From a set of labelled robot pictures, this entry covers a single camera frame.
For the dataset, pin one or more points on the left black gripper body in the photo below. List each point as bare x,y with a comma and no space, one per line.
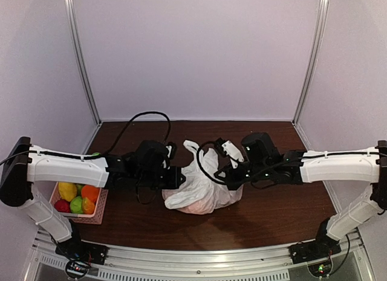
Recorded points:
150,179

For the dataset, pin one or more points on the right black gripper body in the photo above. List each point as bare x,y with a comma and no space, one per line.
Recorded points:
258,172

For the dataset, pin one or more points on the white plastic bag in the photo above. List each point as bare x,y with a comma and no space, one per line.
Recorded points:
199,195

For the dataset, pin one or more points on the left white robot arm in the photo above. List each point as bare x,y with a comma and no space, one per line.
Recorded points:
27,164

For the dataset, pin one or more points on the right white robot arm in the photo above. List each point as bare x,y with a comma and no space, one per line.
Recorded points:
368,165

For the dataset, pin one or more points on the orange fruit in basket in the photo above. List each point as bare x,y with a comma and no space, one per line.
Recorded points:
90,192

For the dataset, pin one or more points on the yellow orange fruit toy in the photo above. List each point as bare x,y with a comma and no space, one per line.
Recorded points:
89,205

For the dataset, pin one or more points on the red fruit toy in basket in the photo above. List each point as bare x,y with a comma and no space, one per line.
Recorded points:
62,206

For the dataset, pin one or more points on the pink perforated basket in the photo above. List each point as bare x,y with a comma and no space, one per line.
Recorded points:
96,218

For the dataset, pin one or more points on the light green apple toy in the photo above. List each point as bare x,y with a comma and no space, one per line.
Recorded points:
76,205

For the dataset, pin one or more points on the yellow lemon toy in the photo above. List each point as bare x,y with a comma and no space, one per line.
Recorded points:
67,190

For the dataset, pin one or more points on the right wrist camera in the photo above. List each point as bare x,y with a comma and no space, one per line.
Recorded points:
228,149

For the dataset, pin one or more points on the front aluminium rail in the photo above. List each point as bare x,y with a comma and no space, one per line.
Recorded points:
265,263

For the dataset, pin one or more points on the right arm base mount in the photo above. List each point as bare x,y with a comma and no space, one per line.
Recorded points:
317,256

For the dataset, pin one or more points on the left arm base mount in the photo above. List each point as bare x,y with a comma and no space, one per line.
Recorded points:
81,256

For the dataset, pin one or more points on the right aluminium frame post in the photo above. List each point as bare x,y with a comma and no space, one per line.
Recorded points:
319,31

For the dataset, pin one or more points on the aluminium frame post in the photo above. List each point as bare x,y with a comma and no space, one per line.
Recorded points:
80,61
319,31

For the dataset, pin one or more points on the left aluminium frame post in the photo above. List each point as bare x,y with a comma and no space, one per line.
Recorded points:
80,61

